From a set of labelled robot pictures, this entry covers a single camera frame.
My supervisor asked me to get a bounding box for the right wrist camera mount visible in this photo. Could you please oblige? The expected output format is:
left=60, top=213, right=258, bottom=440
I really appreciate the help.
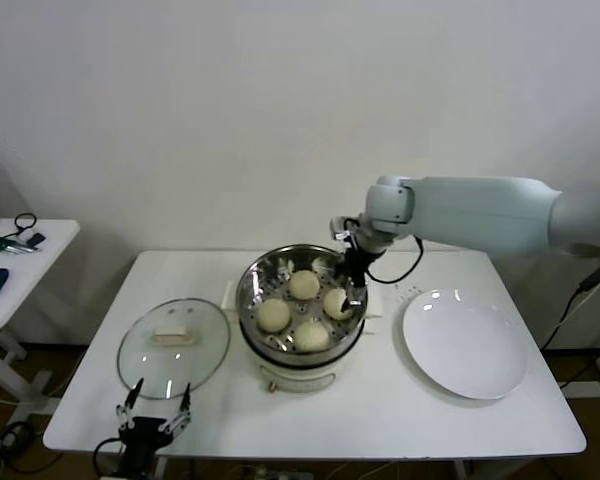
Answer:
left=329, top=214, right=360, bottom=242

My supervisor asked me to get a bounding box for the small white side table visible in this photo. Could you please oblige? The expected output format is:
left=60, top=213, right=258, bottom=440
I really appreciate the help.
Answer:
left=0, top=218, right=81, bottom=416

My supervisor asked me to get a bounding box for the black power adapter cable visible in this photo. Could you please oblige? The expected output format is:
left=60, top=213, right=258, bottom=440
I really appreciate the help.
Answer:
left=539, top=258, right=600, bottom=351

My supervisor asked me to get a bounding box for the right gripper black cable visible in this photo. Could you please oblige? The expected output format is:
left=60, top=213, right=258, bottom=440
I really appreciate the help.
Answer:
left=367, top=237, right=425, bottom=285

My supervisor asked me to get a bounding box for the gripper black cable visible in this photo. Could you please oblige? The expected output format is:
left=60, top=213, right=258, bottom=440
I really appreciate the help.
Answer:
left=92, top=437, right=127, bottom=480
left=367, top=237, right=425, bottom=285

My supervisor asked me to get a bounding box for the round white plate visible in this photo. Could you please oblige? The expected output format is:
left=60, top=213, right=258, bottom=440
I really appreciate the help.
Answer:
left=402, top=288, right=530, bottom=400

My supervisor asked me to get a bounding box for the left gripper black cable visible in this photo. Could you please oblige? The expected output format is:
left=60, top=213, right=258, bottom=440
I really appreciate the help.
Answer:
left=92, top=437, right=127, bottom=480

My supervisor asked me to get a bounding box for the black cable loop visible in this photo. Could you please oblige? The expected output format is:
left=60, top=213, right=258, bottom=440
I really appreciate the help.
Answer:
left=0, top=213, right=37, bottom=241

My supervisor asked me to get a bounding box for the round glass pot lid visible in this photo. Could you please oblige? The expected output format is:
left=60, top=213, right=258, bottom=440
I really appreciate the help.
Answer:
left=116, top=298, right=231, bottom=401

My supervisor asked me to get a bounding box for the white steamed baozi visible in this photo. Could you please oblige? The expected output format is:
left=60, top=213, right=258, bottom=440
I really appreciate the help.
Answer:
left=256, top=298, right=291, bottom=334
left=293, top=320, right=330, bottom=352
left=323, top=288, right=356, bottom=321
left=288, top=269, right=321, bottom=301

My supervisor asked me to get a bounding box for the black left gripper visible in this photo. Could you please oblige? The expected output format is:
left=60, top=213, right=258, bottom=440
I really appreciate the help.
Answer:
left=114, top=377, right=194, bottom=471

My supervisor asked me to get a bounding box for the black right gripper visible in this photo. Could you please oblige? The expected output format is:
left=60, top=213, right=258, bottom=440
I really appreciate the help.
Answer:
left=341, top=245, right=377, bottom=313

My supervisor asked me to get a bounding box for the perforated steel steamer basket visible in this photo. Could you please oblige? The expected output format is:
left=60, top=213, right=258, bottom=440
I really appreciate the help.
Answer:
left=222, top=243, right=385, bottom=359

